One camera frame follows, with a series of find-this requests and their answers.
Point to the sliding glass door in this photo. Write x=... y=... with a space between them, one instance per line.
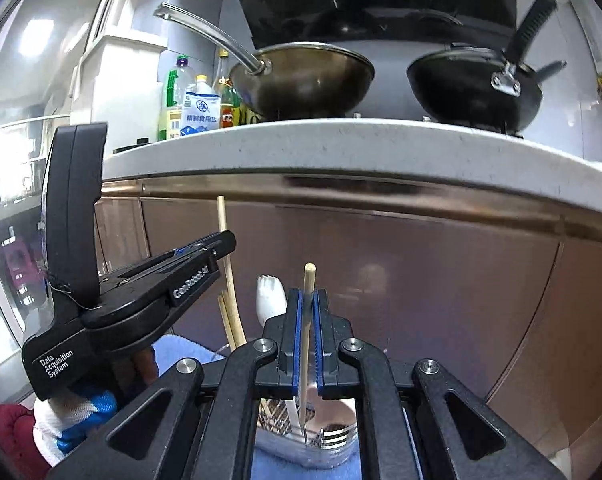
x=26 y=85

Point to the person's left hand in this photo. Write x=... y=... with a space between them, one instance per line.
x=76 y=420

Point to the white boxed column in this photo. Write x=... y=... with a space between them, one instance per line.
x=116 y=85

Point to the white plastic fork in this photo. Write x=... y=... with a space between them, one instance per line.
x=271 y=300

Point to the green plastic oil bottle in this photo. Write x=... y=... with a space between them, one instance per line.
x=173 y=105

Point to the black wok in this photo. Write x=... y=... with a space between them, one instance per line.
x=456 y=95

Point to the green sauce bottle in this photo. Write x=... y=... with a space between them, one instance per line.
x=229 y=110

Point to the white and blue salt bag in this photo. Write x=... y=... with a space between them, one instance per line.
x=200 y=115

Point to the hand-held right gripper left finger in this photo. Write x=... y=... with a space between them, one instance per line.
x=241 y=410

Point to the person's left forearm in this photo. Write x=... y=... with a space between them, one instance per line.
x=6 y=430

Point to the pink plastic spoon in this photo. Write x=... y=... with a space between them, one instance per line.
x=331 y=406

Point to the tall bottle with gold cap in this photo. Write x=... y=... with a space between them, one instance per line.
x=223 y=67

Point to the dark olive oil bottle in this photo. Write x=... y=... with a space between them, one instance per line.
x=248 y=115

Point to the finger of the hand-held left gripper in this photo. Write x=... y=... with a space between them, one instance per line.
x=191 y=290
x=221 y=242

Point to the gas stove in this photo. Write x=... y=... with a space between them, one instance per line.
x=131 y=147

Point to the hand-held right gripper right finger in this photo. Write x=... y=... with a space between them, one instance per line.
x=376 y=410

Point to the white stone countertop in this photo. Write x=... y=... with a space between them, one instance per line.
x=331 y=150

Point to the blue towel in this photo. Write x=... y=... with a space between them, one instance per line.
x=181 y=347

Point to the grey wall casing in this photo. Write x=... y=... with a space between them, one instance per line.
x=196 y=10

